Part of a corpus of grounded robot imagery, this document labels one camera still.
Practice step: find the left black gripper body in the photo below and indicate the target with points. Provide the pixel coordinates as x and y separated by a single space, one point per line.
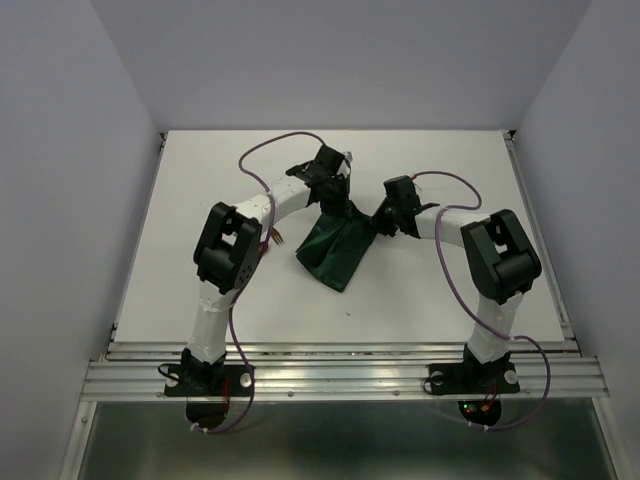
335 198

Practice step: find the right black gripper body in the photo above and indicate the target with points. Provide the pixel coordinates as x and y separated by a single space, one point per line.
384 218

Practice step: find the dark green cloth napkin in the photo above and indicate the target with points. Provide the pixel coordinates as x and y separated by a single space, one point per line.
335 246

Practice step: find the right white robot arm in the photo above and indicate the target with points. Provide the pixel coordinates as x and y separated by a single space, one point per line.
502 262

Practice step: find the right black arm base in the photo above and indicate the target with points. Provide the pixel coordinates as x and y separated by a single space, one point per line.
470 377

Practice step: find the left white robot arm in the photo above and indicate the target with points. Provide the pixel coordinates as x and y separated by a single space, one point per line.
235 237

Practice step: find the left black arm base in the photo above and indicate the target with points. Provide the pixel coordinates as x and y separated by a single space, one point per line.
191 377

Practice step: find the brown wooden fork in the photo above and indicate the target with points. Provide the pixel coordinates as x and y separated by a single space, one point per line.
275 236

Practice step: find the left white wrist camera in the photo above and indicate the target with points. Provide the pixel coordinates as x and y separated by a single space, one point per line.
346 166

